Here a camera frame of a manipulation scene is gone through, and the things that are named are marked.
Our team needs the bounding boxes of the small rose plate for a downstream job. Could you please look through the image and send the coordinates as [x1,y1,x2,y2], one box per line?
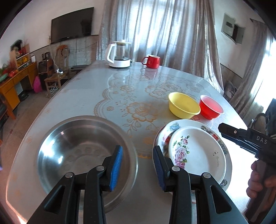
[168,126,226,183]

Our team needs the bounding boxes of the large purple floral plate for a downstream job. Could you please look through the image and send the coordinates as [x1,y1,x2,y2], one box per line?
[152,125,166,149]

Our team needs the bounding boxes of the red plastic bowl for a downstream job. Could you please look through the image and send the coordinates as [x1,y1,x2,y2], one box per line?
[199,95,224,120]

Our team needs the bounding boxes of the stainless steel bowl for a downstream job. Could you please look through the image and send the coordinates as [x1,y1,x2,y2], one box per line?
[37,115,139,212]

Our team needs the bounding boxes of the red double-happiness plate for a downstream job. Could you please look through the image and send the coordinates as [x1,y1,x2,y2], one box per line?
[155,118,233,192]

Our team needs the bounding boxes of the yellow plastic bowl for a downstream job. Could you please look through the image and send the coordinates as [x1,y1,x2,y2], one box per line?
[168,92,201,119]

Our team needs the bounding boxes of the person's right hand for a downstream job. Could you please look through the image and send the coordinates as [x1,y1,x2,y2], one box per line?
[246,161,276,202]

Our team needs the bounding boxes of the side window curtain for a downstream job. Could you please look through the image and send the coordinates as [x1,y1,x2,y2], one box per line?
[229,20,268,118]

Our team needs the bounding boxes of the lace patterned table cover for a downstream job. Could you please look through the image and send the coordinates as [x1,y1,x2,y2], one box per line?
[93,67,212,158]

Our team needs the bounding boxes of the pink bag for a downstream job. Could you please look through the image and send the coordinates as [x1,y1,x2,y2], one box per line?
[33,76,43,93]

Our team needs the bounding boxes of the red mug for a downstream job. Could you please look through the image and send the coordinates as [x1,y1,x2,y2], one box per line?
[141,55,160,69]

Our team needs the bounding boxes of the beige window curtain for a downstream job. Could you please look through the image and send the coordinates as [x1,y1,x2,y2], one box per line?
[96,1,224,93]

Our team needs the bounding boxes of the orange wooden desk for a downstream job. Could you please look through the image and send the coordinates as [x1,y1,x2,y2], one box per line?
[1,62,38,120]

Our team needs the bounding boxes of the white glass electric kettle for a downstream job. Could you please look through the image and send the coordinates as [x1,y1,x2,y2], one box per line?
[105,40,131,69]

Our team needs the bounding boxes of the wooden desktop shelf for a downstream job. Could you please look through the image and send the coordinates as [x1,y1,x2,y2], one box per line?
[9,44,31,70]

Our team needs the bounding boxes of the wall electrical panel box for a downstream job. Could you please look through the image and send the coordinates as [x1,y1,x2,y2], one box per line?
[221,14,245,44]

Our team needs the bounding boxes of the black wall television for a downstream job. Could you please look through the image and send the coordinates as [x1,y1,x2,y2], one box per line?
[51,7,94,44]

